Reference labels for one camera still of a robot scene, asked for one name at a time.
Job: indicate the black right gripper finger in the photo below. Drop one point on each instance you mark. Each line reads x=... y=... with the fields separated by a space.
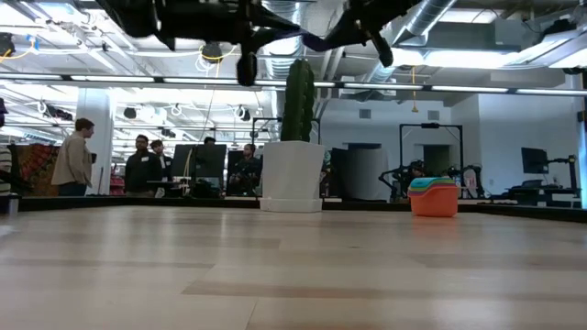
x=344 y=36
x=384 y=50

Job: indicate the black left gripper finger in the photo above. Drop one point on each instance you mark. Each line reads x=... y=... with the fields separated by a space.
x=270 y=23
x=270 y=39

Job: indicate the light blue measuring cup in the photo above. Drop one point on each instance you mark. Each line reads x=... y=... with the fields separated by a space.
x=431 y=180

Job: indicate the green plastic measuring cup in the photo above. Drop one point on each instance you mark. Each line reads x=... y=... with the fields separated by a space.
x=431 y=184

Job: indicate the orange plastic measuring cup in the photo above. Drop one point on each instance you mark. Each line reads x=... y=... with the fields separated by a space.
x=433 y=207

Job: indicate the black monitor on arm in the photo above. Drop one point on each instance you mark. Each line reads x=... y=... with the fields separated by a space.
x=534 y=160

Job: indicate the tall green cactus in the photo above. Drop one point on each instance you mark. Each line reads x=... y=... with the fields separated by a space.
x=298 y=101

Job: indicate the bright ceiling light panel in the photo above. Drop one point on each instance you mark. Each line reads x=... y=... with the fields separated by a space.
x=458 y=59

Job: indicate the long ceiling light strip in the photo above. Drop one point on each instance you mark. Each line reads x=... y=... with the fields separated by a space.
x=114 y=79

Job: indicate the grey cabinet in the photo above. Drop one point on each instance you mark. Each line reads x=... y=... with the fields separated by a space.
x=367 y=169

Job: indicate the white plant pot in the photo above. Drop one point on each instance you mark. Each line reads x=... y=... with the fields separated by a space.
x=291 y=174

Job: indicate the black computer monitor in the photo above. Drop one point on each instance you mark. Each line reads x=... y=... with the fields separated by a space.
x=208 y=162
x=181 y=160

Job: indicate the black desk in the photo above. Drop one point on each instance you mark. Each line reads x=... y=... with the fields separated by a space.
x=541 y=192

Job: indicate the ribbed silver air duct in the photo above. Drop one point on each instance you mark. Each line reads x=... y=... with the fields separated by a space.
x=275 y=64

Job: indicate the black ceiling dome camera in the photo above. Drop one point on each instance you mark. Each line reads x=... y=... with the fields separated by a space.
x=212 y=52

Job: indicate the slanted silver air duct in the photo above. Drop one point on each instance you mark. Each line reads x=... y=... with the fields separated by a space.
x=431 y=14

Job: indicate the black rig frame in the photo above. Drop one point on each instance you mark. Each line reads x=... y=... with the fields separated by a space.
x=431 y=125
x=266 y=119

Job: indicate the black table frame rail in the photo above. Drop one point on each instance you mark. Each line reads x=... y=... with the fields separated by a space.
x=137 y=202

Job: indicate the orange patterned wall hanging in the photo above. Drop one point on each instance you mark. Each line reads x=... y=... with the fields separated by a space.
x=36 y=165

